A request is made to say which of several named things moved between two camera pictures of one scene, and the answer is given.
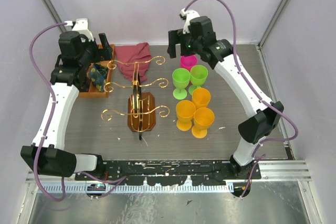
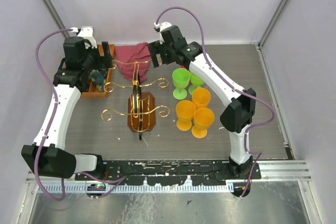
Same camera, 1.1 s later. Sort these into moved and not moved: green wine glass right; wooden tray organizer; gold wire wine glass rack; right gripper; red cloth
Moved: right gripper
Not moved: red cloth; green wine glass right; wooden tray organizer; gold wire wine glass rack
